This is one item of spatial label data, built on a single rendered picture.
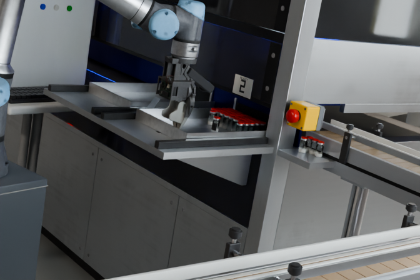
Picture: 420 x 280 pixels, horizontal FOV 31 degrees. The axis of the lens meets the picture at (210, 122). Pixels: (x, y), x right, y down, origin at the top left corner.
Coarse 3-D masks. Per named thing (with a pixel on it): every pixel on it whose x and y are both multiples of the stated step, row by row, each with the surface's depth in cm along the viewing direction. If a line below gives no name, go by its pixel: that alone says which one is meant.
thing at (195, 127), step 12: (144, 108) 228; (156, 108) 231; (204, 108) 242; (216, 108) 245; (144, 120) 223; (156, 120) 218; (168, 120) 232; (192, 120) 238; (204, 120) 241; (168, 132) 214; (180, 132) 209; (192, 132) 208; (204, 132) 211; (216, 132) 213; (228, 132) 216; (240, 132) 219; (252, 132) 222; (264, 132) 225
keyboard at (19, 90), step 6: (12, 90) 261; (18, 90) 262; (24, 90) 264; (30, 90) 266; (36, 90) 267; (42, 90) 269; (12, 96) 252; (18, 96) 254; (24, 96) 256; (30, 96) 258; (36, 96) 260; (42, 96) 262; (12, 102) 252; (18, 102) 254; (24, 102) 256
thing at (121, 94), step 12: (96, 84) 255; (108, 84) 258; (120, 84) 261; (132, 84) 264; (144, 84) 267; (156, 84) 270; (108, 96) 244; (120, 96) 239; (132, 96) 258; (144, 96) 261; (156, 96) 264
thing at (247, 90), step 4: (236, 76) 235; (240, 76) 233; (236, 80) 235; (240, 80) 233; (244, 80) 232; (248, 80) 230; (252, 80) 229; (236, 84) 235; (240, 84) 233; (248, 84) 230; (236, 88) 235; (244, 88) 232; (248, 88) 230; (236, 92) 235; (240, 92) 233; (244, 92) 232; (248, 92) 230; (244, 96) 232; (248, 96) 231
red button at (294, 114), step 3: (288, 111) 213; (291, 111) 212; (294, 111) 212; (297, 111) 212; (288, 114) 213; (291, 114) 212; (294, 114) 211; (297, 114) 212; (288, 117) 213; (291, 117) 212; (294, 117) 211; (297, 117) 212; (288, 120) 213; (291, 120) 212; (294, 120) 212; (297, 120) 212
